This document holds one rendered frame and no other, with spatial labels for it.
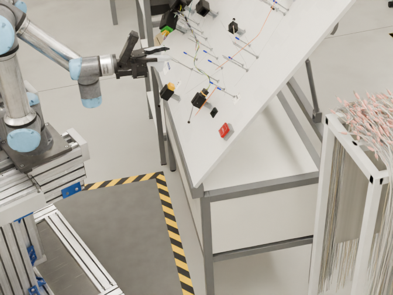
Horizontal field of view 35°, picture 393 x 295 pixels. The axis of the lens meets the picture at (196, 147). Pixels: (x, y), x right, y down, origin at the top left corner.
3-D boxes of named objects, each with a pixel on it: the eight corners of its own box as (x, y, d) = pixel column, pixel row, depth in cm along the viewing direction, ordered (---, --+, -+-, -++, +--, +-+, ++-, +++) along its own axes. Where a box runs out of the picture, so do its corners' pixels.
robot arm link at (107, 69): (99, 51, 223) (99, 60, 216) (111, 50, 224) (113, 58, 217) (102, 71, 227) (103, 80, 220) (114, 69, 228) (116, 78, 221)
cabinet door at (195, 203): (201, 252, 305) (197, 192, 280) (181, 179, 347) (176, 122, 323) (206, 251, 305) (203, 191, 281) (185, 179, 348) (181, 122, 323)
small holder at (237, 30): (244, 20, 291) (233, 13, 288) (245, 33, 286) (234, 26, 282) (238, 26, 294) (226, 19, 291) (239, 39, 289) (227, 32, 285)
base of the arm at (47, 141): (24, 161, 246) (19, 141, 239) (10, 142, 255) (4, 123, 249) (59, 146, 252) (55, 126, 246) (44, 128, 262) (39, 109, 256)
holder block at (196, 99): (197, 105, 287) (190, 101, 285) (204, 95, 285) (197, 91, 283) (199, 109, 284) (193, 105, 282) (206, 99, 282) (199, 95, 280)
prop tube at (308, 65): (315, 119, 282) (304, 63, 263) (313, 115, 285) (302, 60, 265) (321, 116, 282) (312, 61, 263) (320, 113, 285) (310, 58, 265)
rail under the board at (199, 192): (192, 199, 277) (191, 188, 273) (152, 65, 368) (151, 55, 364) (204, 196, 277) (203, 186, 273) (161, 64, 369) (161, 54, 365)
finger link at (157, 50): (166, 58, 232) (144, 64, 229) (165, 43, 229) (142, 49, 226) (171, 60, 230) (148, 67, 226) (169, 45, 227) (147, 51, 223)
